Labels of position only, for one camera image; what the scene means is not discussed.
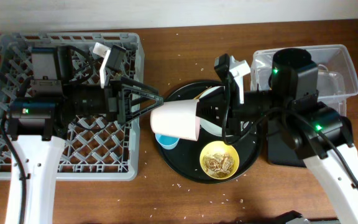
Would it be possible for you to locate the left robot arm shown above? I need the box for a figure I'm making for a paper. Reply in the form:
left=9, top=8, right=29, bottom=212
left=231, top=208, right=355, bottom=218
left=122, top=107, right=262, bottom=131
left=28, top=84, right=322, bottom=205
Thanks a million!
left=1, top=43, right=163, bottom=223

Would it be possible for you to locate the pink paper cup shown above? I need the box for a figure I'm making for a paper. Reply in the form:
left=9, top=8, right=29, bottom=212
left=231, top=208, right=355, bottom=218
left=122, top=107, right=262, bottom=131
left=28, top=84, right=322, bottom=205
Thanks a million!
left=150, top=100, right=200, bottom=141

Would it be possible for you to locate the black rectangular tray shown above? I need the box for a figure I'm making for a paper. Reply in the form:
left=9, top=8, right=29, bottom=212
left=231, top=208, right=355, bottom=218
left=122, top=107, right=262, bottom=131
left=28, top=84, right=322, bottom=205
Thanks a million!
left=267, top=109, right=306, bottom=168

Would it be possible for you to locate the grey dishwasher rack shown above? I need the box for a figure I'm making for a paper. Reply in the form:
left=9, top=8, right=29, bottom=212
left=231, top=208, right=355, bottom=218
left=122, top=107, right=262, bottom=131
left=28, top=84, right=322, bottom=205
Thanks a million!
left=0, top=32, right=144, bottom=181

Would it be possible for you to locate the clear plastic bin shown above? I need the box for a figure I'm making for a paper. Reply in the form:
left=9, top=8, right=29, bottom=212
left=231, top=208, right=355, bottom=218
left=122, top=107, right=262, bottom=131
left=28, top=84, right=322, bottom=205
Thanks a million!
left=250, top=44, right=358, bottom=116

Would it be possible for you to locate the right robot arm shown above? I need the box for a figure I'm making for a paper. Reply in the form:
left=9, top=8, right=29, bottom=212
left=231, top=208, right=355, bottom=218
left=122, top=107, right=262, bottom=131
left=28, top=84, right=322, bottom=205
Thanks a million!
left=196, top=48, right=358, bottom=223

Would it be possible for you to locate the white plate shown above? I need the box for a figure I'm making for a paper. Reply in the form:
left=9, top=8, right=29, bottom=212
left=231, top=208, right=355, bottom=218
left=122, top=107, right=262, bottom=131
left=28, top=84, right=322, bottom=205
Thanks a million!
left=193, top=85, right=250, bottom=137

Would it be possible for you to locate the yellow bowl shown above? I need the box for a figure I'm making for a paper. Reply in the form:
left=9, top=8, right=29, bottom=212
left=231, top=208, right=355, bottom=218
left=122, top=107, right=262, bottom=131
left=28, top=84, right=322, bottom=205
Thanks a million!
left=200, top=141, right=240, bottom=180

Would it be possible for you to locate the blue cup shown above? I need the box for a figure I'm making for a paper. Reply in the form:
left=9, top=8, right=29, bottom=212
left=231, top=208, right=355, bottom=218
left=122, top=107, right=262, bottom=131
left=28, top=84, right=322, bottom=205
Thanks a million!
left=155, top=134, right=180, bottom=150

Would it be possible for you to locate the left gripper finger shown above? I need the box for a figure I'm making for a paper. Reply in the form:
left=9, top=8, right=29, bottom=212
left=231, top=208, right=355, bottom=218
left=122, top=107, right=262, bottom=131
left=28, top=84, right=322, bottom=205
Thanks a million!
left=121, top=77, right=159, bottom=95
left=117, top=93, right=163, bottom=124

